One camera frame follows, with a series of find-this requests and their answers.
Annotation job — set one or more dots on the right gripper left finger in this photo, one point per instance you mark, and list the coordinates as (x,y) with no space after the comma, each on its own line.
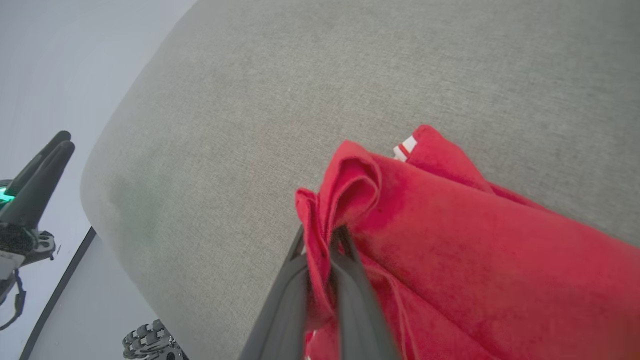
(285,310)

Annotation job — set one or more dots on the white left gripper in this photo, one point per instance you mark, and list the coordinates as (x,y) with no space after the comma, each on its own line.
(20,245)

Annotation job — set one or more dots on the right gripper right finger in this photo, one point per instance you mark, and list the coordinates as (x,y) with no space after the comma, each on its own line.
(357,310)

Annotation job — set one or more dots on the red and white shirt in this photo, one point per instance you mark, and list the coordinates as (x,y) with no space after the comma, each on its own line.
(475,260)

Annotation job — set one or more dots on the dark baseboard strip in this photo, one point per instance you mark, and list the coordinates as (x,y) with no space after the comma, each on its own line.
(57,295)

